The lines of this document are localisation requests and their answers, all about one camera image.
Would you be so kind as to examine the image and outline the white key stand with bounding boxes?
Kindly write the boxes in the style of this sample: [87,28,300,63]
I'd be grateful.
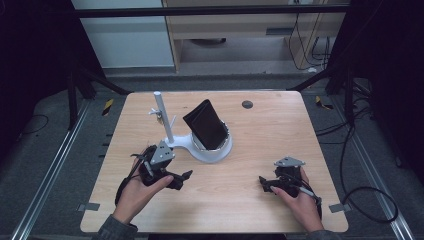
[148,90,234,165]

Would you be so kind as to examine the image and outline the thin black floor cable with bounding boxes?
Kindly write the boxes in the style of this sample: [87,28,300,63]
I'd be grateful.
[19,114,50,137]

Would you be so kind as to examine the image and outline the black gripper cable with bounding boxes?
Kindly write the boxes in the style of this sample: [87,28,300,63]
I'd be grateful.
[283,171,324,221]

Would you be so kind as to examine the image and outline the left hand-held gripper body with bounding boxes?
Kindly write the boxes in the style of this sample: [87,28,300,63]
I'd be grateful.
[138,139,176,188]

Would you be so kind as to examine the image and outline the black strap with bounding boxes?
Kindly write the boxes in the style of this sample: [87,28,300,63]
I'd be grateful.
[114,144,158,206]

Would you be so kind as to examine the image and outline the white bowl with silver rim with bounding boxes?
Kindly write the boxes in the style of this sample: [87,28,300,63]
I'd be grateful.
[190,120,231,153]

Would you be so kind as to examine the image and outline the person's left hand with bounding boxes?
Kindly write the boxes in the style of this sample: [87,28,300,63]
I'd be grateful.
[112,155,175,225]

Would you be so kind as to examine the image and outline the black desk cables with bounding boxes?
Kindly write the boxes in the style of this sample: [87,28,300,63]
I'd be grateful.
[287,12,332,72]

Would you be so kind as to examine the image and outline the yellow black floor tape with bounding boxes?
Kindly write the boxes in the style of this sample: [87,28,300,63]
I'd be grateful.
[101,98,115,117]
[314,95,334,111]

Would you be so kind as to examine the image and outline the wooden desk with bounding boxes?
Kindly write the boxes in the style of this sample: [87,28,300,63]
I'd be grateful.
[161,0,352,73]

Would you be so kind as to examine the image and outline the metal floor rail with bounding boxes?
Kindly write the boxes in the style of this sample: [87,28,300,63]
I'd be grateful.
[10,99,92,240]
[333,95,415,240]

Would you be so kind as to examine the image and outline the white cabinet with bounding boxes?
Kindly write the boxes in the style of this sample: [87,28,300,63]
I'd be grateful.
[70,0,175,70]

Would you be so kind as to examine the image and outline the person's right hand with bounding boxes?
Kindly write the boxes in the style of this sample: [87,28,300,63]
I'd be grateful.
[269,167,325,233]

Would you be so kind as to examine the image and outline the black floor cable loop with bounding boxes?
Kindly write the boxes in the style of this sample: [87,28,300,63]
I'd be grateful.
[339,114,400,225]

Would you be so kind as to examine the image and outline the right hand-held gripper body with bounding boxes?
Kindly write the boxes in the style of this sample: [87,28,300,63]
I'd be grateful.
[272,156,307,198]

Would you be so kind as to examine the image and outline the black metal stand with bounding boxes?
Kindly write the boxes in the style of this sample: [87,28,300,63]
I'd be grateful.
[65,61,132,132]
[287,61,358,127]

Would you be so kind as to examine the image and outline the black horizontal bar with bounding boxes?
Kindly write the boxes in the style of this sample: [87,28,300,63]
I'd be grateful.
[70,4,352,19]

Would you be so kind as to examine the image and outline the grey tape piece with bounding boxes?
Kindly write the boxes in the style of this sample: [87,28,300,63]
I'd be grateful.
[328,203,352,214]
[77,202,101,212]

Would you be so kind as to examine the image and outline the black wallet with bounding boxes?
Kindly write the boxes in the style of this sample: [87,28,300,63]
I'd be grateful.
[182,98,230,151]

